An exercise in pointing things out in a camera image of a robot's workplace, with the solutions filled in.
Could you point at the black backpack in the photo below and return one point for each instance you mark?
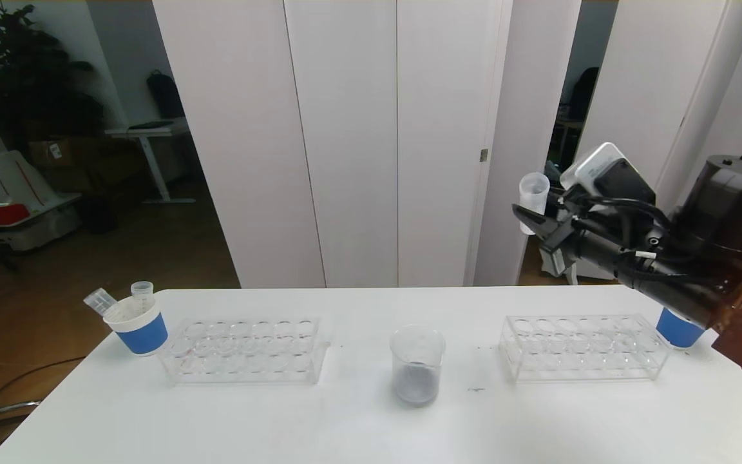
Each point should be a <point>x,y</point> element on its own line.
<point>165,96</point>

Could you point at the dark green potted plant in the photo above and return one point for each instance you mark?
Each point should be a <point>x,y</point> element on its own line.
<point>29,77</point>

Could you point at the blue and white paper cup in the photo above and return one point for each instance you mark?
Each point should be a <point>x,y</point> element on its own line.
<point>142,335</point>
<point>677,332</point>

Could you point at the brown cardboard box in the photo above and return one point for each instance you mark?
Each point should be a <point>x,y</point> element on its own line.
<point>55,154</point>

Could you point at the test tube with red liquid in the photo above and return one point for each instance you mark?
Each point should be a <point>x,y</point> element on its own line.
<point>102,301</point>

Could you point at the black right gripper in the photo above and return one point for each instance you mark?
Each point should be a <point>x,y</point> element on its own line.
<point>556,247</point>

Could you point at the test tube with blue liquid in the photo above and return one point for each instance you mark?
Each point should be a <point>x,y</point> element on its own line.
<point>142,293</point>

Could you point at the grey metal frame bar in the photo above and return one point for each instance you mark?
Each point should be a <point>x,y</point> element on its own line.
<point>4,410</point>

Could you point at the white wheeled machine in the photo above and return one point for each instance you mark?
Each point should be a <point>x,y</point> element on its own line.
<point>29,187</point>

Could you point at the white standing desk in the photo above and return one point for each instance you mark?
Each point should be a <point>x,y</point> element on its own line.
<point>149,132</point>

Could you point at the clear acrylic test tube rack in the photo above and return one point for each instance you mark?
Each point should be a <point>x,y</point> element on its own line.
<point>248,361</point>
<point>564,361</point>

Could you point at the test tube with yellowish liquid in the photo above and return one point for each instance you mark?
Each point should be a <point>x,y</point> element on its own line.
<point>533,190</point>

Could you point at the white partition panel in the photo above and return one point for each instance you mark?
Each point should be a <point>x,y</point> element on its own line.
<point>628,96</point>
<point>732,96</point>
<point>525,129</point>

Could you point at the clear glass beaker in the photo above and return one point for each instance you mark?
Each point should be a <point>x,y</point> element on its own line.
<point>416,386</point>

